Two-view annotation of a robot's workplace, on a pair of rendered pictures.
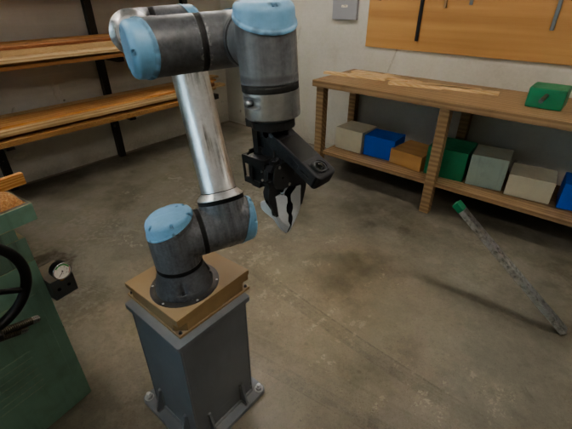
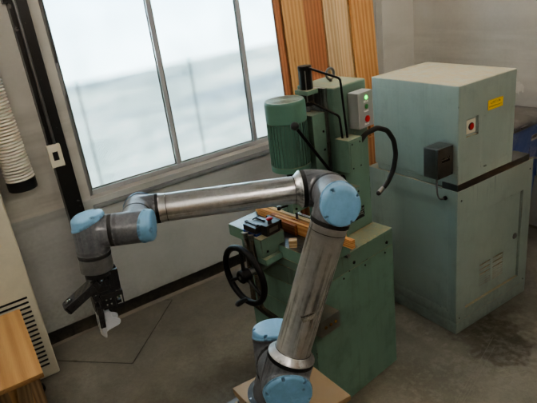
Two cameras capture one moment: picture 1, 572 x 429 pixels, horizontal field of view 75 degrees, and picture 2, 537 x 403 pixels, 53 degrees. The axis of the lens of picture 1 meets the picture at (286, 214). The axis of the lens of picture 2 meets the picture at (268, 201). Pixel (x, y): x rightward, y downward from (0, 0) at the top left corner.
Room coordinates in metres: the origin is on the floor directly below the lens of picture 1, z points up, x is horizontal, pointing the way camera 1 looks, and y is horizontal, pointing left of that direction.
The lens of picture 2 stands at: (1.51, -1.09, 2.00)
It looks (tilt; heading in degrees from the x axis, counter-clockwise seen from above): 23 degrees down; 109
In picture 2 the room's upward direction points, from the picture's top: 7 degrees counter-clockwise
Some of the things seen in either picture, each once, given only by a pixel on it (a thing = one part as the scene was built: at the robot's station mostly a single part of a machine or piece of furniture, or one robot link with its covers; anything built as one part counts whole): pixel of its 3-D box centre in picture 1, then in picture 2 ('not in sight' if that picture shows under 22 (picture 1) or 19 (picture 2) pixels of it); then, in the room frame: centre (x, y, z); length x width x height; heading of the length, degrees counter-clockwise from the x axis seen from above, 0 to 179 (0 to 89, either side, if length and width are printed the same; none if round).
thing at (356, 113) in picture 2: not in sight; (360, 109); (1.19, 1.28, 1.40); 0.10 x 0.06 x 0.16; 57
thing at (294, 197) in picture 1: (284, 203); (110, 323); (0.62, 0.00, 1.13); 0.06 x 0.03 x 0.09; 44
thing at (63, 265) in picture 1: (60, 271); not in sight; (1.00, 0.77, 0.65); 0.06 x 0.04 x 0.08; 147
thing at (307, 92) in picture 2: not in sight; (307, 85); (0.97, 1.21, 1.54); 0.08 x 0.08 x 0.17; 57
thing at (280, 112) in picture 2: not in sight; (288, 134); (0.90, 1.09, 1.35); 0.18 x 0.18 x 0.31
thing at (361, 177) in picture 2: not in sight; (336, 157); (1.05, 1.34, 1.16); 0.22 x 0.22 x 0.72; 57
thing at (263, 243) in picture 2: not in sight; (263, 239); (0.77, 0.94, 0.92); 0.15 x 0.13 x 0.09; 147
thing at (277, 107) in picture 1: (270, 105); (95, 262); (0.60, 0.02, 1.32); 0.10 x 0.09 x 0.05; 134
